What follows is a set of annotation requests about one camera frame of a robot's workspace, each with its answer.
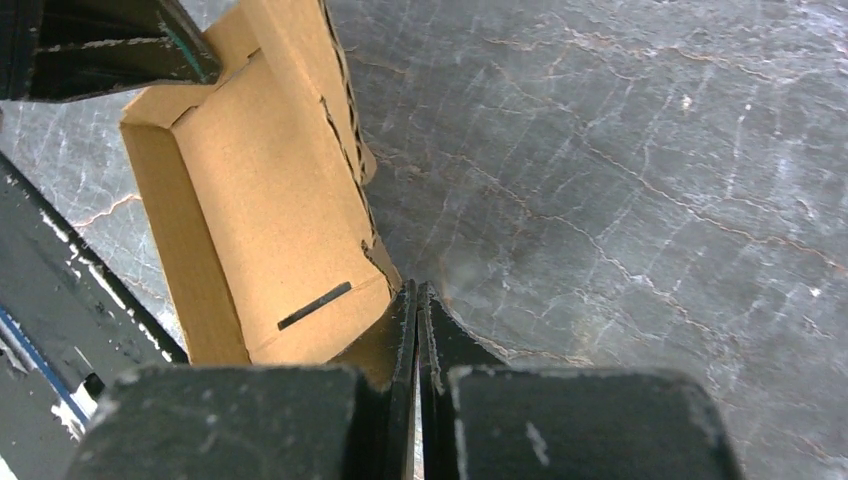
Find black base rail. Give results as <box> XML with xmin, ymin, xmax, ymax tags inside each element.
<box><xmin>0</xmin><ymin>152</ymin><xmax>190</xmax><ymax>439</ymax></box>

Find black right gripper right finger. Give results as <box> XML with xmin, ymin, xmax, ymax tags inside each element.
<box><xmin>417</xmin><ymin>283</ymin><xmax>743</xmax><ymax>479</ymax></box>

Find brown cardboard box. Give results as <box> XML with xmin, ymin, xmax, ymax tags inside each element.
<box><xmin>120</xmin><ymin>1</ymin><xmax>400</xmax><ymax>365</ymax></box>

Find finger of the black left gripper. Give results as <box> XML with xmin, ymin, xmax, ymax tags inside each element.
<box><xmin>1</xmin><ymin>0</ymin><xmax>222</xmax><ymax>102</ymax></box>

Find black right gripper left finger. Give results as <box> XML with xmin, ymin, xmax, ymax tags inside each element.
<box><xmin>66</xmin><ymin>282</ymin><xmax>418</xmax><ymax>479</ymax></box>

